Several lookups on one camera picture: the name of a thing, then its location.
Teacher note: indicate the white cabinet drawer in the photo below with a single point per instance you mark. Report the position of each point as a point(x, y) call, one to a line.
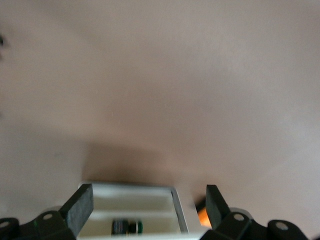
point(130, 200)

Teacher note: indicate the orange box with hole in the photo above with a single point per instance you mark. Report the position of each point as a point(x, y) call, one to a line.
point(203, 218)

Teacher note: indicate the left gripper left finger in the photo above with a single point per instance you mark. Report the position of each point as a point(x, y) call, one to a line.
point(78, 207)

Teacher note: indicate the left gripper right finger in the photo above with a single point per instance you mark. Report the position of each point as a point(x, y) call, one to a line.
point(215, 207)

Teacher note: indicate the orange capped push button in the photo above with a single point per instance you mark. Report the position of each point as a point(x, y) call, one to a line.
point(122, 226)

